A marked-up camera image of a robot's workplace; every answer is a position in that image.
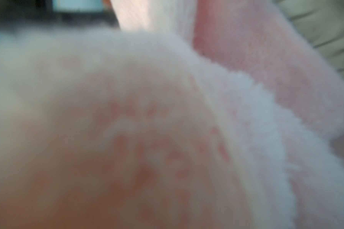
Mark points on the pink cloth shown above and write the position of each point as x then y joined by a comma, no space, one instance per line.
191,115

